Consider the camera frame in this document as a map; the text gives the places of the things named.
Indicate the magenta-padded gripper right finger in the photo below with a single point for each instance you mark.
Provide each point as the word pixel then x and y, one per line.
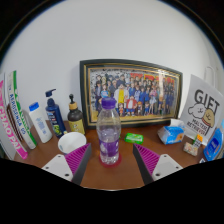
pixel 150 161

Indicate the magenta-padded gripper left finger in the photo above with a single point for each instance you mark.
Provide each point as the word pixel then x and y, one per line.
pixel 77 160

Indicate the clear purple-capped water bottle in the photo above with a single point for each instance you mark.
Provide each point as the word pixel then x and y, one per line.
pixel 108 135

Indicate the white cup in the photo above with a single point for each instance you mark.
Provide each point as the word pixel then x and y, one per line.
pixel 71 142

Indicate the green small packet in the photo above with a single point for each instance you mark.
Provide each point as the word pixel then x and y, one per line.
pixel 134 137

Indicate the flat round red coaster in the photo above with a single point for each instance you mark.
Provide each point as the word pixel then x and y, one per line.
pixel 110 164

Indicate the blue white tissue pack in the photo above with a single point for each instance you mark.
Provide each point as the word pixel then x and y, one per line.
pixel 170 133

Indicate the dark yellow-labelled pump bottle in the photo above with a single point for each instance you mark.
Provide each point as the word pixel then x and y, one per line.
pixel 75 118

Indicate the small orange-topped packet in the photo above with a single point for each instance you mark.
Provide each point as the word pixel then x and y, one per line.
pixel 192 146

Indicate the dark blue pump bottle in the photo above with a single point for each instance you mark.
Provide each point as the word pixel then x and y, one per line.
pixel 54 116

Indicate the white blue-capped bottle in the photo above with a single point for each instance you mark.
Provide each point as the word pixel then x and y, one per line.
pixel 40 124

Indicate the framed cartoon group picture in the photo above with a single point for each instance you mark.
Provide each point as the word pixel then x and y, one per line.
pixel 131 93

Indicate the green white lettered box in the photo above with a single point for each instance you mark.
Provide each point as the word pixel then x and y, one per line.
pixel 20 113

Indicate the pink lettered box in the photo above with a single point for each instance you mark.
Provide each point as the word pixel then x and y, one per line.
pixel 10 130

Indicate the white cartoon dog bag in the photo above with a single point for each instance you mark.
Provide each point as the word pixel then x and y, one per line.
pixel 201 108

